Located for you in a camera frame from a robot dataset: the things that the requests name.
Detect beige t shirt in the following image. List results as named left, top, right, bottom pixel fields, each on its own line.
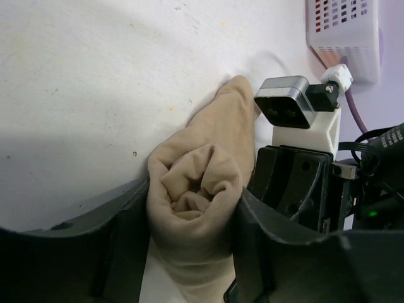
left=146, top=76, right=258, bottom=302

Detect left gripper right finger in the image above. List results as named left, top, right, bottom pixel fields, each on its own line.
left=224, top=190, right=403, bottom=302

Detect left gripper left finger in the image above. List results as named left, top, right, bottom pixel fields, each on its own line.
left=1, top=179, right=150, bottom=302

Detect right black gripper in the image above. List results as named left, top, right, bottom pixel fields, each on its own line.
left=247, top=124, right=403, bottom=234

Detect white plastic basket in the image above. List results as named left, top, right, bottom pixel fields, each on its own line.
left=306, top=0, right=381, bottom=84

